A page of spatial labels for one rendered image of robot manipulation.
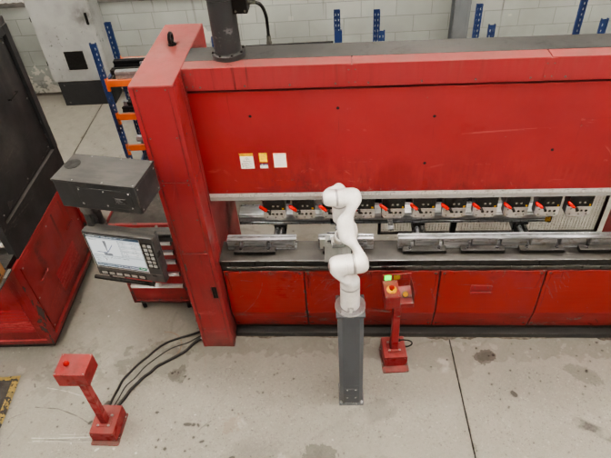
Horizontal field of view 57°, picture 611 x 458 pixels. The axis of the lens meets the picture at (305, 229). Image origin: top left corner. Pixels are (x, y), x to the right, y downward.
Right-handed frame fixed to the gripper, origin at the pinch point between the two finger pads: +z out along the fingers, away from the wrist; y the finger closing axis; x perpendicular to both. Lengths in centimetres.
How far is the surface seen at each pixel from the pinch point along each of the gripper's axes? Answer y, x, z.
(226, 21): 54, -113, -100
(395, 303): -34, 46, 2
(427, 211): -61, -12, -17
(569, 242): -160, 17, 0
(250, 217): 61, -29, 33
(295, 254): 29.4, 4.7, 16.1
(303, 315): 28, 48, 61
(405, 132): -42, -54, -62
